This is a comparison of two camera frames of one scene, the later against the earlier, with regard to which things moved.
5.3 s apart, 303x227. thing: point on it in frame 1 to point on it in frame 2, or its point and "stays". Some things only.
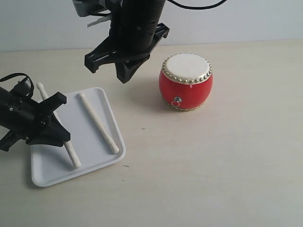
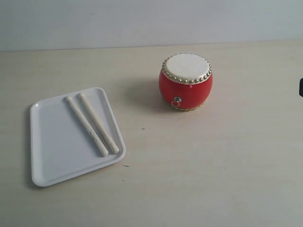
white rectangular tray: (49, 165) stays
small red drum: (185, 81) stays
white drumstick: (68, 144) to (102, 151)
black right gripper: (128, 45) to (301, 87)
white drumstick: (106, 136) stays
